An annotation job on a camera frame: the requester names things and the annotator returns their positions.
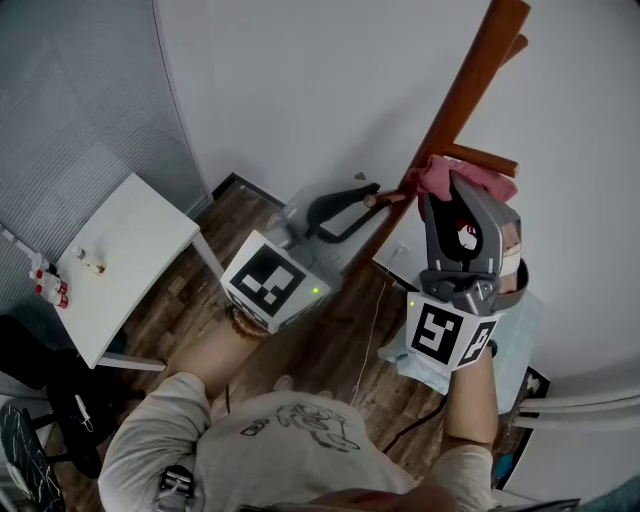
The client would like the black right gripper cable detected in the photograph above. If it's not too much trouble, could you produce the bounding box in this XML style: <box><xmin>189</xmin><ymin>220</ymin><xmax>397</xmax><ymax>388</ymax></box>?
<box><xmin>382</xmin><ymin>397</ymin><xmax>449</xmax><ymax>454</ymax></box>

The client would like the small teal object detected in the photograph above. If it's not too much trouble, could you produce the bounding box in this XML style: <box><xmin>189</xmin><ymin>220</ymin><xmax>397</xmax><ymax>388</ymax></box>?
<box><xmin>494</xmin><ymin>452</ymin><xmax>516</xmax><ymax>491</ymax></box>

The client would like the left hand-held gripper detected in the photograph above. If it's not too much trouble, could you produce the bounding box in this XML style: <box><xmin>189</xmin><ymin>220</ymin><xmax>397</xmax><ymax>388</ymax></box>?
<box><xmin>219</xmin><ymin>182</ymin><xmax>387</xmax><ymax>335</ymax></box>

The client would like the person's beaded bracelet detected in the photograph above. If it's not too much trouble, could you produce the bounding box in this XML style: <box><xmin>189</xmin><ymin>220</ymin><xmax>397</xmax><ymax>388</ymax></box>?
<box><xmin>227</xmin><ymin>304</ymin><xmax>274</xmax><ymax>341</ymax></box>

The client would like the red cloth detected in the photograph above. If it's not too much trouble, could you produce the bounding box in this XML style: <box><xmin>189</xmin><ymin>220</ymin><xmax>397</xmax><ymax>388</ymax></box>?
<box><xmin>407</xmin><ymin>153</ymin><xmax>519</xmax><ymax>239</ymax></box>

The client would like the person's right hand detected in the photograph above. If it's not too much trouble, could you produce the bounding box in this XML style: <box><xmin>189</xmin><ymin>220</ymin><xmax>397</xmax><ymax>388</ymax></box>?
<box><xmin>500</xmin><ymin>222</ymin><xmax>524</xmax><ymax>295</ymax></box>

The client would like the black chest strap buckle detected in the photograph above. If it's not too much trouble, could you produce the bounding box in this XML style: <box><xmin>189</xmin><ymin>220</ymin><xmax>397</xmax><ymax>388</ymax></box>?
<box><xmin>158</xmin><ymin>464</ymin><xmax>196</xmax><ymax>504</ymax></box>

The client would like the black office chair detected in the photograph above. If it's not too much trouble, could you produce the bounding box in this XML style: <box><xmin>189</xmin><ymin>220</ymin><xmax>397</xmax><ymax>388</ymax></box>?
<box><xmin>0</xmin><ymin>314</ymin><xmax>136</xmax><ymax>481</ymax></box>

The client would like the black framed picture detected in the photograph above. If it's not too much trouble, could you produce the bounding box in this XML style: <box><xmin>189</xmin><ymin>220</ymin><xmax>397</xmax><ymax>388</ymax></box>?
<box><xmin>517</xmin><ymin>365</ymin><xmax>552</xmax><ymax>401</ymax></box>

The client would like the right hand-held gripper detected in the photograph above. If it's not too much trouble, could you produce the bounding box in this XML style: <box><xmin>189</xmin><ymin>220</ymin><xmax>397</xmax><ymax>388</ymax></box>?
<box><xmin>405</xmin><ymin>171</ymin><xmax>530</xmax><ymax>371</ymax></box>

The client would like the white charger with cable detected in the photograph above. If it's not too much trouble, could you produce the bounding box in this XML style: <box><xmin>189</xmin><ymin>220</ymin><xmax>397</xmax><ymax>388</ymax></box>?
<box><xmin>73</xmin><ymin>393</ymin><xmax>96</xmax><ymax>434</ymax></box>

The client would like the wooden coat rack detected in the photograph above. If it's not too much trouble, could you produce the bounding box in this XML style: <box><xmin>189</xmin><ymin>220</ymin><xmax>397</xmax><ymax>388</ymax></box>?
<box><xmin>344</xmin><ymin>0</ymin><xmax>532</xmax><ymax>274</ymax></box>

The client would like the white table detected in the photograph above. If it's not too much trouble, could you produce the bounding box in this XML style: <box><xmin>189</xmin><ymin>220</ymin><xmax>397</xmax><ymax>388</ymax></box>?
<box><xmin>57</xmin><ymin>172</ymin><xmax>226</xmax><ymax>372</ymax></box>

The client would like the thin white cable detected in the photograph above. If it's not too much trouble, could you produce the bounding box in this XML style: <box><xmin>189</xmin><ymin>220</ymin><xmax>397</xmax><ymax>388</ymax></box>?
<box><xmin>349</xmin><ymin>279</ymin><xmax>389</xmax><ymax>406</ymax></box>

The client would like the person's left forearm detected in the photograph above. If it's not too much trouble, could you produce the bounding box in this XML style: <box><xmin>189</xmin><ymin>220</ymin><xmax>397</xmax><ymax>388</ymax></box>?
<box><xmin>167</xmin><ymin>319</ymin><xmax>271</xmax><ymax>406</ymax></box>

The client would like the small clear bottle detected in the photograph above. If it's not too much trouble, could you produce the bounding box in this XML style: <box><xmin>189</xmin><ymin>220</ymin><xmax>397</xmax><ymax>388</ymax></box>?
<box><xmin>74</xmin><ymin>246</ymin><xmax>106</xmax><ymax>276</ymax></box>

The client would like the black marble round table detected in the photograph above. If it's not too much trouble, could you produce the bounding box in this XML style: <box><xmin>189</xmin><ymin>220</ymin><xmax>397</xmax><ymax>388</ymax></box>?
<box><xmin>0</xmin><ymin>403</ymin><xmax>66</xmax><ymax>512</ymax></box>

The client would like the person's grey printed shirt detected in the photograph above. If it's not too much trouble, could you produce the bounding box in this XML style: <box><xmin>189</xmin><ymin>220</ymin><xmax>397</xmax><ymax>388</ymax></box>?
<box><xmin>97</xmin><ymin>372</ymin><xmax>496</xmax><ymax>512</ymax></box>

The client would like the light blue floral covered box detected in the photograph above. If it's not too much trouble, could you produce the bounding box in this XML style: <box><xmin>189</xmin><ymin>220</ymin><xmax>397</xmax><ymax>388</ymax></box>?
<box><xmin>377</xmin><ymin>287</ymin><xmax>546</xmax><ymax>416</ymax></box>

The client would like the person's right forearm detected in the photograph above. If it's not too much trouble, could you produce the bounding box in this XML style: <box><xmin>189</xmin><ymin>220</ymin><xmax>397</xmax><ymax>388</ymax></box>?
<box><xmin>442</xmin><ymin>342</ymin><xmax>501</xmax><ymax>449</ymax></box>

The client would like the white pipe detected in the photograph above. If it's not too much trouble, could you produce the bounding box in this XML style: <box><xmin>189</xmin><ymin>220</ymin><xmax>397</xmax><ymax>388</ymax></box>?
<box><xmin>519</xmin><ymin>384</ymin><xmax>640</xmax><ymax>414</ymax></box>
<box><xmin>512</xmin><ymin>404</ymin><xmax>640</xmax><ymax>430</ymax></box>

